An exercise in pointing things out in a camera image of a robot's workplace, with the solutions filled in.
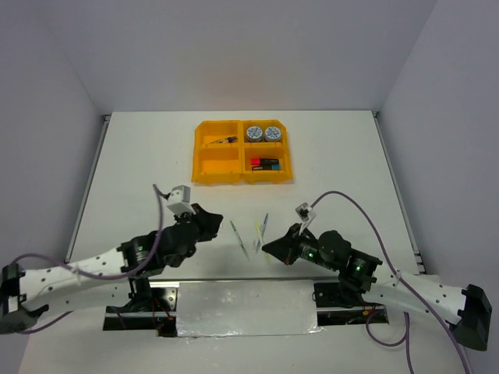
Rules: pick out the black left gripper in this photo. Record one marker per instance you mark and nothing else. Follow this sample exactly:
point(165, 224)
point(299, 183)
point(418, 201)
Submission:
point(209, 222)

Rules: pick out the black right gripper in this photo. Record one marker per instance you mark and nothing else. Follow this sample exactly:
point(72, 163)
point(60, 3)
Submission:
point(285, 248)

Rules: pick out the blue clear pen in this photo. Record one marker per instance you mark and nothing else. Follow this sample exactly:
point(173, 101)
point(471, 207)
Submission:
point(263, 225)

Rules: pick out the yellow clear pen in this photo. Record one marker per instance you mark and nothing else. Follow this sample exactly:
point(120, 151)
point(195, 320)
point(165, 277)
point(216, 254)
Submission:
point(260, 242)

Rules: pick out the green clear pen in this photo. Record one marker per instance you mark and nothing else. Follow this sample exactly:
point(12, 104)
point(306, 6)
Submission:
point(239, 240)

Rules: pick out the black highlighter orange tip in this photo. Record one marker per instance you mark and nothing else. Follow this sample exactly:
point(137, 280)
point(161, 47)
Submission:
point(263, 161)

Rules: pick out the black highlighter blue tip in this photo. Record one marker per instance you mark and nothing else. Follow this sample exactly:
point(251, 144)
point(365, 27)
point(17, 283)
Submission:
point(267, 167)

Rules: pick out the small glue bottle blue cap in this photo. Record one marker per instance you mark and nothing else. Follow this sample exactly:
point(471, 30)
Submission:
point(225, 140)

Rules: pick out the round blue-white tin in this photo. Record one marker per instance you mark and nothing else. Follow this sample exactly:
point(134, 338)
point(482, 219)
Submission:
point(273, 134)
point(254, 134)

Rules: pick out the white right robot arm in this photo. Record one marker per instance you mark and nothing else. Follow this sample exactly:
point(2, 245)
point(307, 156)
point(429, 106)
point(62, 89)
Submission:
point(365, 279)

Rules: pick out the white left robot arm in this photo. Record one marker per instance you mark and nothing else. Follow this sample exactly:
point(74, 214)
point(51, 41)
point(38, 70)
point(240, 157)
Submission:
point(28, 295)

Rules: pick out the orange four-compartment organizer tray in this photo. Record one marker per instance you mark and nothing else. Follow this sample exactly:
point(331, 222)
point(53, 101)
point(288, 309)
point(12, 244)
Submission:
point(230, 163)

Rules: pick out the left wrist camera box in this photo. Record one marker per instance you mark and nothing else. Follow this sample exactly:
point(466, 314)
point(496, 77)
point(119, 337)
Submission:
point(178, 201)

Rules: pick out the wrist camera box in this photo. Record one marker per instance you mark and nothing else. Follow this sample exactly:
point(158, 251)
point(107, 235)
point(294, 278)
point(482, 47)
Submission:
point(306, 215)
point(178, 201)

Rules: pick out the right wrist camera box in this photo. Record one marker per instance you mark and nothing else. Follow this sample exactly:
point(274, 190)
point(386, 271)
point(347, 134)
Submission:
point(306, 215)

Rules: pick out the foil-covered base plate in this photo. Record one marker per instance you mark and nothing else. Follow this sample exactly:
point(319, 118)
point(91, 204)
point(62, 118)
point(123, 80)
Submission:
point(246, 308)

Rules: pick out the black mounting rail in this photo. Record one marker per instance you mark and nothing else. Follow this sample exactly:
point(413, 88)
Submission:
point(159, 314)

